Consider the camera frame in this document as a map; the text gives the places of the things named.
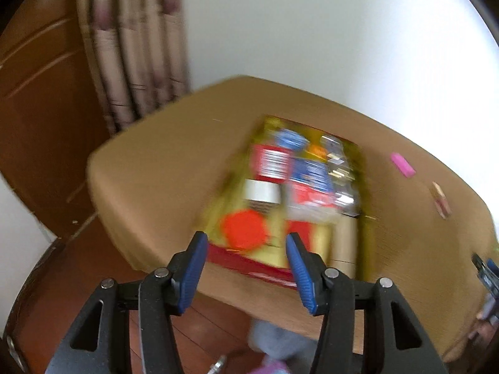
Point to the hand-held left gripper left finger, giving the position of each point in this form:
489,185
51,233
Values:
193,272

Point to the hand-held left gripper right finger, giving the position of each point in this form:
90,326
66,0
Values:
302,276

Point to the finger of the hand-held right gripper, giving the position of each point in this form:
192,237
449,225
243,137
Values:
489,276

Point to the yellow red cardboard box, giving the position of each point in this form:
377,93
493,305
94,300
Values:
230,202

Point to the small orange item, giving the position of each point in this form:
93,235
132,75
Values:
316,152

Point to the blue patterned tin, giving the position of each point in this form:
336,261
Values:
290,139

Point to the grey cloth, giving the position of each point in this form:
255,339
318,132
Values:
276,339

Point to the small tan wrapped item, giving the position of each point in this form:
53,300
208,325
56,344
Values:
440,199

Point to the small metal object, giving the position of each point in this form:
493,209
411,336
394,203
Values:
217,364

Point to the pink object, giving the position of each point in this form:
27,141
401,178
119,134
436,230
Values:
275,368

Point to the pink block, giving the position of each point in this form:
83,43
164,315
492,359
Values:
403,164

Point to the brown wooden door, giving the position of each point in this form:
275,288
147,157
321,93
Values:
43,105

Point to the beige patterned curtain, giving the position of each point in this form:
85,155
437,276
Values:
132,46

